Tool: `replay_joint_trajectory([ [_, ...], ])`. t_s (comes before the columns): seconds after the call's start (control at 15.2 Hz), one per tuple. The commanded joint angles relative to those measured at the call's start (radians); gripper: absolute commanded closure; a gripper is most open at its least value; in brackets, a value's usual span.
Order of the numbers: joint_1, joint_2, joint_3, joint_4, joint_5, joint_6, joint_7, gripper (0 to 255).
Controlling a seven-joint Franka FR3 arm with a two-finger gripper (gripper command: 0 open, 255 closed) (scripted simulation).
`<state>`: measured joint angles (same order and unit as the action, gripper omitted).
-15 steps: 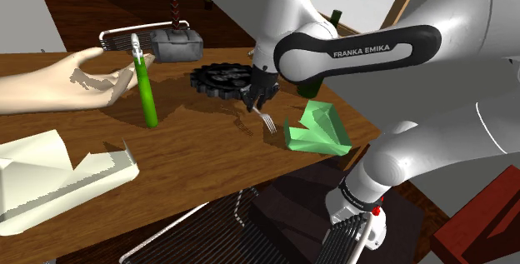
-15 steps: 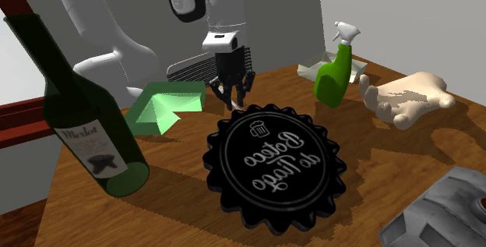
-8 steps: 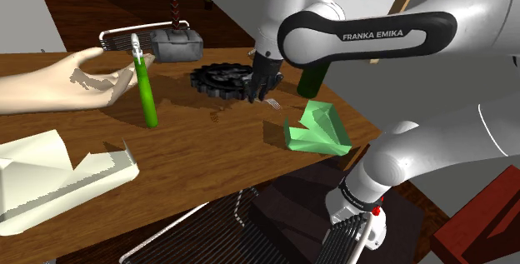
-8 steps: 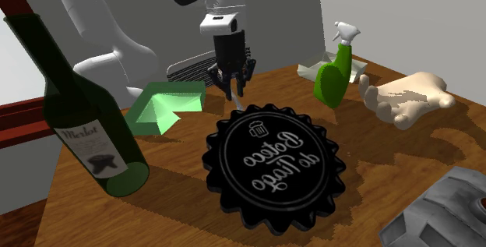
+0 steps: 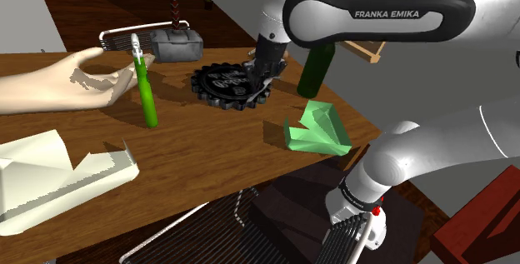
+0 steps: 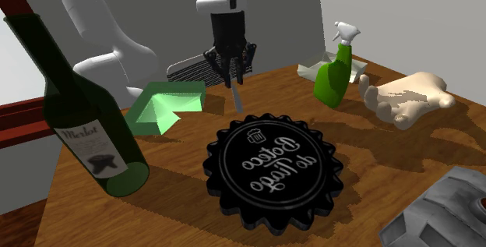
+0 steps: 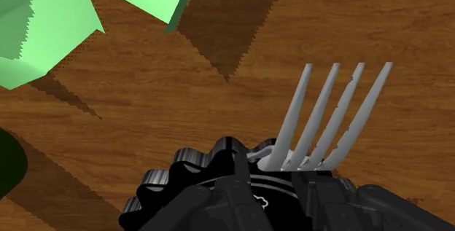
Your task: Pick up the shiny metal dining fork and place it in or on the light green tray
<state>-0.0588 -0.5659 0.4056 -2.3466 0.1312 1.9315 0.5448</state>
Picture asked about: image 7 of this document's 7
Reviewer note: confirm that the grey metal fork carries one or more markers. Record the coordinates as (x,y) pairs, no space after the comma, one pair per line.
(321,127)

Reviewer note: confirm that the black fluted dish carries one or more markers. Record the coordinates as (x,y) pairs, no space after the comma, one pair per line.
(192,161)

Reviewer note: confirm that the dark green round object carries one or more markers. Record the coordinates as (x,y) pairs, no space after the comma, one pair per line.
(10,162)

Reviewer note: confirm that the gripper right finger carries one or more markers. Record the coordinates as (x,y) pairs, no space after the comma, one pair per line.
(341,209)

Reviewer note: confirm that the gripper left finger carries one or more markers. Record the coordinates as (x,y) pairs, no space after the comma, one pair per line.
(227,205)

